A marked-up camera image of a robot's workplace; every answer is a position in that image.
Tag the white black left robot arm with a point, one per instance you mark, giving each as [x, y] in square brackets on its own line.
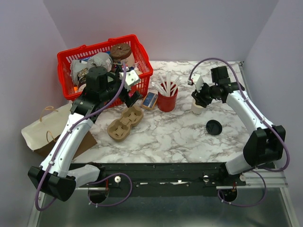
[102, 89]

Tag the brown lidded round container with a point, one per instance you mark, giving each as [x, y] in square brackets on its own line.
[122, 53]

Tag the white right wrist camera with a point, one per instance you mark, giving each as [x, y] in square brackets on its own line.
[197, 81]

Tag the red plastic shopping basket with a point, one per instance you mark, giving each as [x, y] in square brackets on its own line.
[70, 90]

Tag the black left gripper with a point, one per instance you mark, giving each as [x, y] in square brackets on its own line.
[136, 96]

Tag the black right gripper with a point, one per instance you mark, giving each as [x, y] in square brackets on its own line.
[199, 98]

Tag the black gold labelled jar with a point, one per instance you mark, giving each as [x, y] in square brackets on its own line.
[82, 79]

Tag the black plastic cup lid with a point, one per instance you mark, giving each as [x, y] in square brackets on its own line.
[213, 127]

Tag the red ribbed cup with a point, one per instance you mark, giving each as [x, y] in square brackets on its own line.
[167, 103]

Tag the brown paper bag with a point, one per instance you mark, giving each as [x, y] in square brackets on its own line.
[41, 135]

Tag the small white pump bottle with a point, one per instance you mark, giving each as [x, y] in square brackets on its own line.
[136, 69]

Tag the grey crumpled bag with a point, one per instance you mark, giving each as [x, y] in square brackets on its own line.
[101, 59]

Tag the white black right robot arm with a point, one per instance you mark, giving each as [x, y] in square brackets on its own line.
[265, 142]

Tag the black mounting base rail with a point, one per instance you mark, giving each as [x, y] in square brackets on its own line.
[167, 179]

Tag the cardboard cup carrier tray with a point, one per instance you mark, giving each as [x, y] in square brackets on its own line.
[120, 128]

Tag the blue tan small box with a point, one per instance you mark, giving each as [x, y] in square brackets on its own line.
[150, 101]

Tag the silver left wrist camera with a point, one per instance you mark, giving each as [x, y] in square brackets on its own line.
[132, 78]

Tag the white paper coffee cup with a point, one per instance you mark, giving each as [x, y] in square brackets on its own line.
[196, 109]

